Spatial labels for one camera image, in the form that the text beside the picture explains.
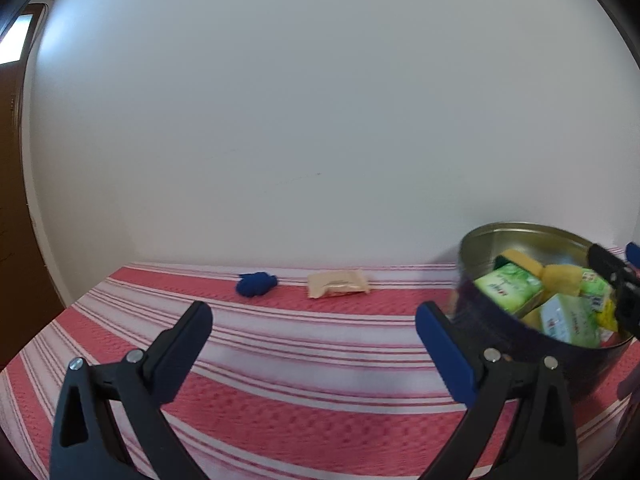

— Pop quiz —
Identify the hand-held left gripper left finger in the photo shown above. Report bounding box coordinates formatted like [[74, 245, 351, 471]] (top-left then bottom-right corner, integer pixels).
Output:
[[49, 301, 213, 480]]

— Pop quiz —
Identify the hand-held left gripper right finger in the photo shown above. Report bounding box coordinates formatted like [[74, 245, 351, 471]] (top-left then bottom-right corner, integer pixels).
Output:
[[415, 301, 581, 480]]

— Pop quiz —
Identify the yellow cracker packet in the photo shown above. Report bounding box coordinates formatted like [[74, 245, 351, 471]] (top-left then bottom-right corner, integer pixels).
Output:
[[595, 295, 623, 333]]

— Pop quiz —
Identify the dark blue round cookie tin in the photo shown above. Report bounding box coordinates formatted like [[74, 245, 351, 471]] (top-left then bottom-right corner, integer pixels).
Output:
[[450, 221, 633, 401]]

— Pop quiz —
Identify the small blue crumpled cloth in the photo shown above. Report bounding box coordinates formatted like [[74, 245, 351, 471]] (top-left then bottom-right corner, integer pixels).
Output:
[[236, 271, 278, 300]]

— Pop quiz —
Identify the red white striped blanket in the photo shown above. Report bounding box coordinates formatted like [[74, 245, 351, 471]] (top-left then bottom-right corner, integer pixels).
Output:
[[0, 261, 640, 480]]

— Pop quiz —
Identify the beige snack packet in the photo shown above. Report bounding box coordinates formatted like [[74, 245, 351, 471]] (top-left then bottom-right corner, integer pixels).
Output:
[[306, 269, 371, 300]]

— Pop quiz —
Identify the brown wooden door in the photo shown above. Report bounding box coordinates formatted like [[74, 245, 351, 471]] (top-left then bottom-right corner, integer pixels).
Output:
[[0, 2, 68, 368]]

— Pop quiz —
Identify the bright door window pane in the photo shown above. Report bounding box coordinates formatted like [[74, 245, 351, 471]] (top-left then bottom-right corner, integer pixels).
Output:
[[0, 12, 36, 66]]

